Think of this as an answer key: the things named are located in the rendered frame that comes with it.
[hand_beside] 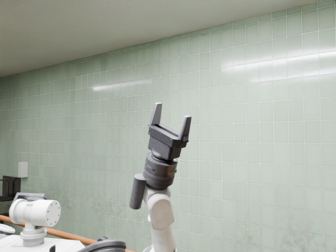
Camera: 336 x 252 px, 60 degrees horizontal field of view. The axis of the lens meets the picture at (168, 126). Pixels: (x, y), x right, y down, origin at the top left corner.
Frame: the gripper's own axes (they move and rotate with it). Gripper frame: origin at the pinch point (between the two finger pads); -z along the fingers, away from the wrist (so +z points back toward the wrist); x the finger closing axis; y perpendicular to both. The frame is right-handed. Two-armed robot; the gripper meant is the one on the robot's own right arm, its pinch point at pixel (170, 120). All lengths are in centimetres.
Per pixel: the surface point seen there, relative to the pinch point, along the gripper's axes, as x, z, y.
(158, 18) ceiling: 126, -29, 107
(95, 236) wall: 157, 195, 103
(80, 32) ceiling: 191, -5, 81
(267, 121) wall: 35, 25, 147
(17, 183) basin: 313, 211, 82
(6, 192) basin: 333, 235, 75
